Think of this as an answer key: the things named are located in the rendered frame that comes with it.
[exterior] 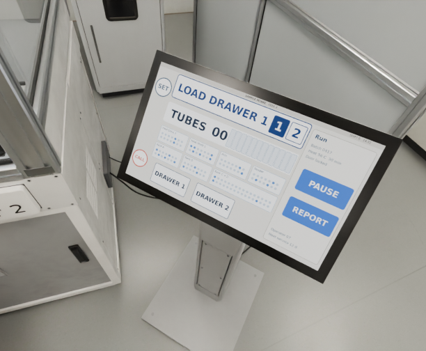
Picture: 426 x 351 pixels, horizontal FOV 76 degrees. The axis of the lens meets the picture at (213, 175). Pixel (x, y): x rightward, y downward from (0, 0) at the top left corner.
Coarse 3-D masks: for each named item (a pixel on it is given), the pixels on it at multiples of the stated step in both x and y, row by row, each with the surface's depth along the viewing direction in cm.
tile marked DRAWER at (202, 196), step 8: (200, 184) 60; (200, 192) 60; (208, 192) 59; (216, 192) 59; (192, 200) 61; (200, 200) 60; (208, 200) 59; (216, 200) 59; (224, 200) 58; (232, 200) 58; (208, 208) 60; (216, 208) 59; (224, 208) 59; (224, 216) 59
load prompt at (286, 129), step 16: (176, 80) 59; (192, 80) 58; (176, 96) 59; (192, 96) 58; (208, 96) 57; (224, 96) 56; (224, 112) 56; (240, 112) 55; (256, 112) 54; (272, 112) 53; (256, 128) 55; (272, 128) 54; (288, 128) 53; (304, 128) 52; (288, 144) 53
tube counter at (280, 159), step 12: (216, 132) 57; (228, 132) 56; (240, 132) 56; (228, 144) 57; (240, 144) 56; (252, 144) 55; (264, 144) 54; (252, 156) 55; (264, 156) 55; (276, 156) 54; (288, 156) 53; (276, 168) 54; (288, 168) 54
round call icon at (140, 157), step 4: (136, 148) 63; (140, 148) 63; (136, 152) 64; (140, 152) 63; (144, 152) 63; (132, 156) 64; (136, 156) 64; (140, 156) 63; (144, 156) 63; (148, 156) 63; (132, 160) 64; (136, 160) 64; (140, 160) 64; (144, 160) 63; (136, 164) 64; (140, 164) 64; (144, 164) 63; (140, 168) 64; (144, 168) 63
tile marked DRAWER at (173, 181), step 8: (160, 168) 62; (168, 168) 62; (152, 176) 63; (160, 176) 62; (168, 176) 62; (176, 176) 61; (184, 176) 61; (160, 184) 63; (168, 184) 62; (176, 184) 61; (184, 184) 61; (176, 192) 62; (184, 192) 61
